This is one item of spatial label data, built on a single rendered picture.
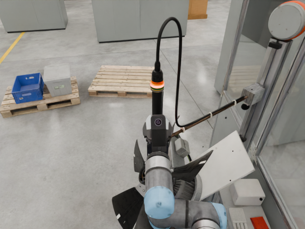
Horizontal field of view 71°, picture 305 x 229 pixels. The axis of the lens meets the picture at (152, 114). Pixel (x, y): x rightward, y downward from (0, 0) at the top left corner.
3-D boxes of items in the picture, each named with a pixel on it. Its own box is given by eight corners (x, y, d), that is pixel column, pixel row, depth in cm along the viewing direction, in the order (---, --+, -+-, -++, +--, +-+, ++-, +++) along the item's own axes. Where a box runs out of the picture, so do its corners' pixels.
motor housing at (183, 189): (169, 183, 136) (153, 175, 131) (195, 166, 125) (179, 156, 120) (171, 220, 118) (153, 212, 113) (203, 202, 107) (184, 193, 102)
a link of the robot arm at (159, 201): (145, 222, 55) (142, 204, 50) (145, 184, 64) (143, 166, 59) (175, 221, 55) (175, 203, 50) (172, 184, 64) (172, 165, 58)
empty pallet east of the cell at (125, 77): (157, 73, 462) (157, 66, 453) (155, 99, 383) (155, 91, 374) (102, 71, 468) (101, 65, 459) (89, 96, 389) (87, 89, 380)
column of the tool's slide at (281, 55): (212, 217, 215) (277, 35, 104) (218, 224, 210) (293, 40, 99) (208, 221, 212) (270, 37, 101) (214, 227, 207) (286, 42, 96)
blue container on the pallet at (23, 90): (44, 83, 399) (40, 72, 385) (42, 100, 355) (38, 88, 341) (20, 86, 388) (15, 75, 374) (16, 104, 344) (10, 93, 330)
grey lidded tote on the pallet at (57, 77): (72, 78, 412) (68, 62, 392) (74, 94, 368) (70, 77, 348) (49, 82, 401) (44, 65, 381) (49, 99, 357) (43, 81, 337)
